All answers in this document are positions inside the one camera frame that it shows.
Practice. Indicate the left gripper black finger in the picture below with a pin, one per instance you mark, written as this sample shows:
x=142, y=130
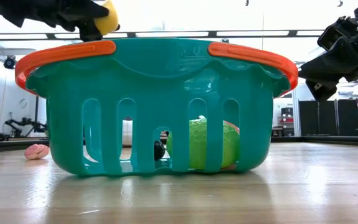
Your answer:
x=89, y=32
x=79, y=11

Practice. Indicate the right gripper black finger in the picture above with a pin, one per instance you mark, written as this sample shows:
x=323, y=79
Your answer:
x=331, y=67
x=322, y=90

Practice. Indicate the yellow toy lemon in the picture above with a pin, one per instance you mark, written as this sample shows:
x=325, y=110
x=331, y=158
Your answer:
x=107, y=20

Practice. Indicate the white toy produce piece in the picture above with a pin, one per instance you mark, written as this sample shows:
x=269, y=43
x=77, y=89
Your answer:
x=201, y=117

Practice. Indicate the pink toy meat piece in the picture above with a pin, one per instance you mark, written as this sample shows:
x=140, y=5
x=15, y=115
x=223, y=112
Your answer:
x=36, y=152

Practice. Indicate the green toy lettuce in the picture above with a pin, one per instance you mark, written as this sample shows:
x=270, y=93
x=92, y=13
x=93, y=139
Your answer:
x=199, y=143

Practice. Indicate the dark round toy produce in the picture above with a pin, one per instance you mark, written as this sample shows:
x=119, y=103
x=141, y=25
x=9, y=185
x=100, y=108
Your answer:
x=159, y=151

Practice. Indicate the black background robot arm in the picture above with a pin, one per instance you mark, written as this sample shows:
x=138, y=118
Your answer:
x=26, y=124

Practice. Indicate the black partition panels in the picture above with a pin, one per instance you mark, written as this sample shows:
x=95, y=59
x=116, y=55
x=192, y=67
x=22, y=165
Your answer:
x=328, y=119

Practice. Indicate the shelf with red bins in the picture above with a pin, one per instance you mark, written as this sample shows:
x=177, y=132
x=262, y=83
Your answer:
x=287, y=119

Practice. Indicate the black ceiling spotlight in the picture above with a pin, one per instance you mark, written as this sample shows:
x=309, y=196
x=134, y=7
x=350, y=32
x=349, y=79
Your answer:
x=10, y=62

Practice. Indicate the round white wall fixture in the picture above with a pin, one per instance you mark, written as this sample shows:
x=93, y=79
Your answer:
x=23, y=103

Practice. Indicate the black overhead frame beam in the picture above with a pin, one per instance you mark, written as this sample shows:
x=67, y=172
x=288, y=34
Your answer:
x=216, y=33

